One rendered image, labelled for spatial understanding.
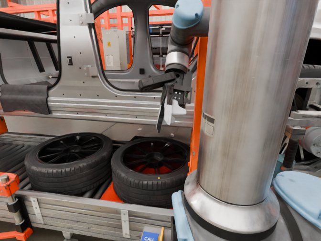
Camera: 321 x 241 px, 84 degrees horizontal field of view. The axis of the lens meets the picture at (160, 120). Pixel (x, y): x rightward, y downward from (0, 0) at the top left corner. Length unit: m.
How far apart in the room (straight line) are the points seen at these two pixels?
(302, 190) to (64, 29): 1.47
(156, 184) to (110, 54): 4.83
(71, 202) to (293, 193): 1.18
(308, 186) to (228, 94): 0.22
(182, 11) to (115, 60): 5.09
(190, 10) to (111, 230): 1.22
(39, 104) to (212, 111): 1.60
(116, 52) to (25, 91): 4.00
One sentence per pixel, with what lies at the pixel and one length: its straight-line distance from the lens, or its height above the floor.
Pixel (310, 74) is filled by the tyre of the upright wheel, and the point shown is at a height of 1.13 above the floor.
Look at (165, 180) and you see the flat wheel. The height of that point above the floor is 0.50.
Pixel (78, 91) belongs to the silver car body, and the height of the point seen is 0.97.
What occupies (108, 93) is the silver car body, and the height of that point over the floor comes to 0.97.
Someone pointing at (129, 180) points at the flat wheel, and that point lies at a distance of 1.20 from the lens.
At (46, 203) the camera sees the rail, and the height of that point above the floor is 0.34.
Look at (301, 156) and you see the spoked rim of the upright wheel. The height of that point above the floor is 0.65.
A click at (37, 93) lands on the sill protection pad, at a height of 0.95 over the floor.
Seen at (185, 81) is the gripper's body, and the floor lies 1.15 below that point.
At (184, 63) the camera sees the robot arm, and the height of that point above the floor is 1.20.
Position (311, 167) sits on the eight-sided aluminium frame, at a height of 0.62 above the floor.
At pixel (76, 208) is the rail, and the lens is 1.34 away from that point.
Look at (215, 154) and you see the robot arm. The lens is 0.20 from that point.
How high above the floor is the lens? 1.22
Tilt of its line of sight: 20 degrees down
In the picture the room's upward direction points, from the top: straight up
